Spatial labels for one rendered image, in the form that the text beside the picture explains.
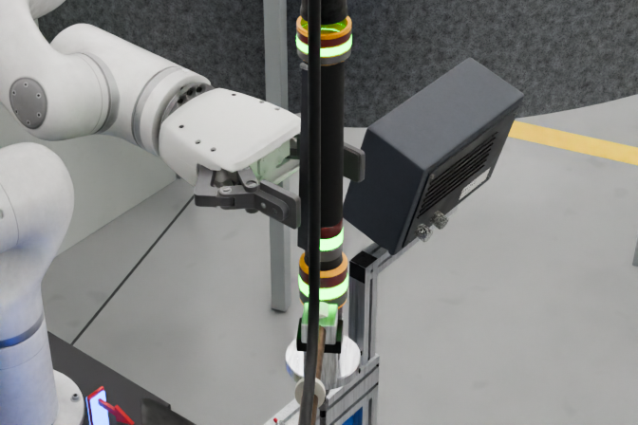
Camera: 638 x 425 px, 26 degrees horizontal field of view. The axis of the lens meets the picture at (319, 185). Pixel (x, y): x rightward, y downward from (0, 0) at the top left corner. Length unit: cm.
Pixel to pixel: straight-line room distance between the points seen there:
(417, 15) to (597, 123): 135
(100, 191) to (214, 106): 258
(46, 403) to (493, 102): 78
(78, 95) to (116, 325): 235
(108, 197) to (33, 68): 262
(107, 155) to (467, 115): 187
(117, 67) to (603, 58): 218
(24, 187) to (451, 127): 64
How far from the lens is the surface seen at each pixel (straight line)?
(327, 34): 107
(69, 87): 123
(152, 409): 129
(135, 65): 127
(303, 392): 112
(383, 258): 206
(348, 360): 129
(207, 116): 122
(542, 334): 353
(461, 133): 201
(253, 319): 354
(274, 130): 120
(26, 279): 179
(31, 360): 187
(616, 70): 337
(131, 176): 387
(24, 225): 174
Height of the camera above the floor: 235
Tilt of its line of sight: 36 degrees down
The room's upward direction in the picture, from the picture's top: straight up
